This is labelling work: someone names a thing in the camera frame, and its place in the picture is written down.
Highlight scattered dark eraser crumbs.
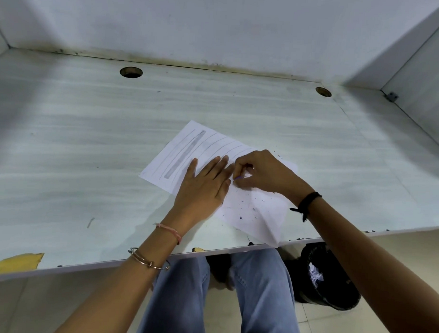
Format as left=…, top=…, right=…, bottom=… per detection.
left=219, top=188, right=277, bottom=224

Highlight blue jeans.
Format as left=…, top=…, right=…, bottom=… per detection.
left=135, top=244, right=306, bottom=333

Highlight white lined paper sheet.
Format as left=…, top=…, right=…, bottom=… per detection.
left=136, top=119, right=300, bottom=248

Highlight pink thread bracelet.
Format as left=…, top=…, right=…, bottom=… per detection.
left=154, top=223, right=183, bottom=245

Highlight person's right hand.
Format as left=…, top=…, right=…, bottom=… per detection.
left=231, top=148, right=316, bottom=207

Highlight person's left forearm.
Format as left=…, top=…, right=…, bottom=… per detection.
left=54, top=217, right=186, bottom=333

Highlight large yellow paper scrap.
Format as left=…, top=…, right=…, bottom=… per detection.
left=0, top=251, right=45, bottom=278

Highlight crumpled white paper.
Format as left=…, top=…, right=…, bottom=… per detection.
left=308, top=262, right=325, bottom=289

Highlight person's right forearm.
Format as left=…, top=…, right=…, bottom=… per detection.
left=291, top=192, right=439, bottom=333

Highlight black thread bracelet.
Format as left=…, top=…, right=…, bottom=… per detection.
left=289, top=191, right=323, bottom=223

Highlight black trash bin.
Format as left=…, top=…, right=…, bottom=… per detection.
left=284, top=241, right=363, bottom=312

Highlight metal bangle bracelet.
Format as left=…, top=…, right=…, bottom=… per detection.
left=127, top=247, right=171, bottom=271

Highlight person's left hand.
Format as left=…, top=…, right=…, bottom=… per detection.
left=164, top=153, right=236, bottom=238

